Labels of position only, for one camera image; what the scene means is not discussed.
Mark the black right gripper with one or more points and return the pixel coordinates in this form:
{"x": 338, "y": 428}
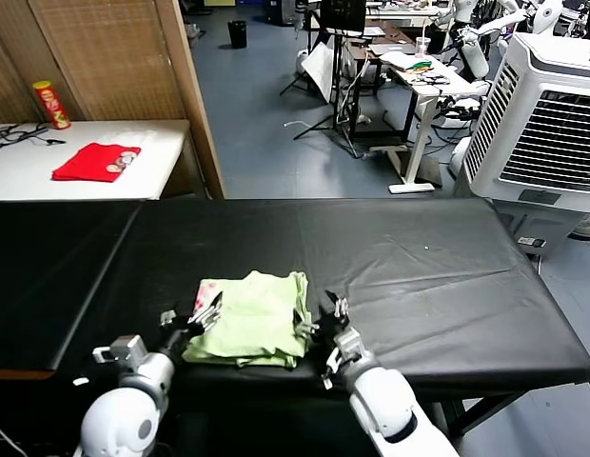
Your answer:
{"x": 333, "y": 326}

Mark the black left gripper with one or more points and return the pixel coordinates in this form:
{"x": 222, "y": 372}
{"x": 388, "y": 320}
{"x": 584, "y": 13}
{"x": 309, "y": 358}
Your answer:
{"x": 178, "y": 332}

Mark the light green t-shirt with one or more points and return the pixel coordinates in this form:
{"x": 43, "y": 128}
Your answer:
{"x": 252, "y": 323}

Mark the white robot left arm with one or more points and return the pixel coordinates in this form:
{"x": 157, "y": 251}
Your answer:
{"x": 128, "y": 409}

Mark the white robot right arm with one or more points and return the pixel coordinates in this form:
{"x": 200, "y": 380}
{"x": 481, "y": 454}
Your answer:
{"x": 385, "y": 404}

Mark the white side table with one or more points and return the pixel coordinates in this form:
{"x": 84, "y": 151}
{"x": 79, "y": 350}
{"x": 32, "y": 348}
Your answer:
{"x": 150, "y": 157}

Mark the folded red t-shirt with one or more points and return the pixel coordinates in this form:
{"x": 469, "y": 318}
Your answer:
{"x": 92, "y": 163}

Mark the black pen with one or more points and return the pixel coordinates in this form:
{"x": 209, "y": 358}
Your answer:
{"x": 54, "y": 142}

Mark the small black device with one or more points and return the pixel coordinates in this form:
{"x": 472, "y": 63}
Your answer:
{"x": 532, "y": 241}

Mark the black tripod stand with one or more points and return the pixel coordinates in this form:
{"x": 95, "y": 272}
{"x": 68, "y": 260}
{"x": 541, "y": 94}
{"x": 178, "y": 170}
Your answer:
{"x": 336, "y": 95}

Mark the white leaning board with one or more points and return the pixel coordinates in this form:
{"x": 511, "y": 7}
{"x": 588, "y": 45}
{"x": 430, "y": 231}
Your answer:
{"x": 319, "y": 69}

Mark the red chips can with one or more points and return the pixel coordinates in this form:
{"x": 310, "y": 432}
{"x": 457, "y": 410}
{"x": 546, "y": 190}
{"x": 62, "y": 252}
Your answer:
{"x": 52, "y": 105}

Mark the white desk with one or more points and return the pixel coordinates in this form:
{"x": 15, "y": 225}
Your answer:
{"x": 449, "y": 85}

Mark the wooden folding screen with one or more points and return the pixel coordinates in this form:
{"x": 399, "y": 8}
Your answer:
{"x": 109, "y": 62}

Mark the colourful cloth on desk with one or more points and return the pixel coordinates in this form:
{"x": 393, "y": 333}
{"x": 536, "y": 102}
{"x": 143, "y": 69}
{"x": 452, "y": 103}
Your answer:
{"x": 418, "y": 65}

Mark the grey laptop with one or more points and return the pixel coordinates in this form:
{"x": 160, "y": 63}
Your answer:
{"x": 392, "y": 49}

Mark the brown desk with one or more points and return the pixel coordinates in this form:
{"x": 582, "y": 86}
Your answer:
{"x": 373, "y": 40}

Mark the black trash bin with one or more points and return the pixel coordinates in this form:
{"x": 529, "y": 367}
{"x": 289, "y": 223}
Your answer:
{"x": 237, "y": 34}

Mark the plastic cup with straw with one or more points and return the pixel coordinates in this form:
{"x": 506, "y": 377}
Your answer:
{"x": 422, "y": 46}

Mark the white air cooler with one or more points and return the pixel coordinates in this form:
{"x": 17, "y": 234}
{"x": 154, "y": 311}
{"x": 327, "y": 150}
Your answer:
{"x": 554, "y": 128}

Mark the black monitor on stand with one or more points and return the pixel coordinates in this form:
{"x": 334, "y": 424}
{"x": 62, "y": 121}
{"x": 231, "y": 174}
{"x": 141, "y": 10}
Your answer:
{"x": 342, "y": 14}

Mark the white humanoid robot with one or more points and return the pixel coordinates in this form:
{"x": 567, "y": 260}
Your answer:
{"x": 473, "y": 51}
{"x": 547, "y": 14}

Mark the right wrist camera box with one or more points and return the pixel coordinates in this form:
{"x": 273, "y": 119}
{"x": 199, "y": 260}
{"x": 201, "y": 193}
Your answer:
{"x": 348, "y": 345}

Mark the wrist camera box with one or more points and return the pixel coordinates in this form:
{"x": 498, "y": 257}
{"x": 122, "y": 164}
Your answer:
{"x": 348, "y": 345}
{"x": 126, "y": 350}

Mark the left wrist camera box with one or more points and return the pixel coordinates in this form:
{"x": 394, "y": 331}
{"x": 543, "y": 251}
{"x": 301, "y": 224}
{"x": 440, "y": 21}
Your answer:
{"x": 126, "y": 350}

